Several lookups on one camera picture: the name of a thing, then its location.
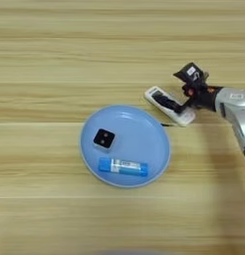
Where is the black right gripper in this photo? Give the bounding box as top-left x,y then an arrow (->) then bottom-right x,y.
152,82 -> 223,115

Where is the white remote control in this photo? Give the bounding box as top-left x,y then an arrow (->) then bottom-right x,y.
143,85 -> 196,128

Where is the small black square cube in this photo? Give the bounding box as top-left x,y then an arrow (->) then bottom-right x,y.
93,127 -> 117,151

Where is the blue glue stick tube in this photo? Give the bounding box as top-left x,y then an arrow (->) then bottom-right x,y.
98,156 -> 149,177

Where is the black box with white label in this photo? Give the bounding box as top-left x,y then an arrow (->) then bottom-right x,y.
172,62 -> 208,84

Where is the round blue plate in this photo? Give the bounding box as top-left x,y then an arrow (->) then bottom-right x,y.
79,104 -> 172,189

